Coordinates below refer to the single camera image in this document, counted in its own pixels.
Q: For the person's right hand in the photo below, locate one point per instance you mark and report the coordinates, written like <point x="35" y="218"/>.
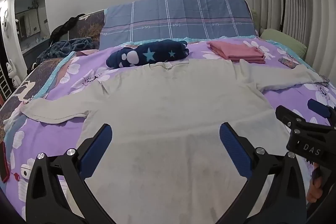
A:
<point x="315" y="187"/>

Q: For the black garment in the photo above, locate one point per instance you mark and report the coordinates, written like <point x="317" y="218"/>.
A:
<point x="65" y="26"/>

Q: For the small floral pouch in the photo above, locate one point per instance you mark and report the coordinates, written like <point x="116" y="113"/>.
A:
<point x="288" y="62"/>

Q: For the green pillow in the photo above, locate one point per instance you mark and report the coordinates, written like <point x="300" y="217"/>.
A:
<point x="283" y="41"/>

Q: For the white bear wall decoration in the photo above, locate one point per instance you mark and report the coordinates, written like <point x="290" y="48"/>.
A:
<point x="5" y="24"/>

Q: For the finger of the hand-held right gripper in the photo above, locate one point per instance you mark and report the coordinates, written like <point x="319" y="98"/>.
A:
<point x="319" y="107"/>
<point x="286" y="115"/>

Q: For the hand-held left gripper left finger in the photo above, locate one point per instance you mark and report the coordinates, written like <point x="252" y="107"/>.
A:
<point x="97" y="148"/>

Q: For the white shelf rack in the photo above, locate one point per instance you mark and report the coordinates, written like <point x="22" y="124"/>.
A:
<point x="5" y="85"/>

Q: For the blue plaid pillow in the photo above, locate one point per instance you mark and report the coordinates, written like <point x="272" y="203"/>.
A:
<point x="183" y="16"/>

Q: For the white earbud case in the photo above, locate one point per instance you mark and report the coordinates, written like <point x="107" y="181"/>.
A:
<point x="26" y="172"/>

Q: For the pink folded garment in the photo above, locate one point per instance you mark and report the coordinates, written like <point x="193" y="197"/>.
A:
<point x="236" y="50"/>

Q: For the red phone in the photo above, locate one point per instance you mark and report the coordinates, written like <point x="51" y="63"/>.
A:
<point x="4" y="166"/>

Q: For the brown deer print sheet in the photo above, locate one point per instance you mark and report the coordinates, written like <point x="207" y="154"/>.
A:
<point x="34" y="82"/>

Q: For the navy star print fleece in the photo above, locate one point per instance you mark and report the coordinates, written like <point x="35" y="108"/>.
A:
<point x="157" y="52"/>

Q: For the white cat figurine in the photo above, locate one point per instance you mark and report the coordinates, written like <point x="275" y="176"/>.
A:
<point x="13" y="74"/>

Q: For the white pleated curtain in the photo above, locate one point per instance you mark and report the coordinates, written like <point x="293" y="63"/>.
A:
<point x="309" y="16"/>

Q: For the purple floral bed sheet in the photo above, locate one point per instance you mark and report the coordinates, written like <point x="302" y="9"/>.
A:
<point x="86" y="74"/>

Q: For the grey long-sleeve shirt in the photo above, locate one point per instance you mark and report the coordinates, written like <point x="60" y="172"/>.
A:
<point x="170" y="113"/>

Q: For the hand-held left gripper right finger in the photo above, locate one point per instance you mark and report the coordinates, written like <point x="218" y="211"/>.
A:
<point x="233" y="150"/>

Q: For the dark teal blanket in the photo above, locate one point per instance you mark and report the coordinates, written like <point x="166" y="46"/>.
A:
<point x="65" y="47"/>

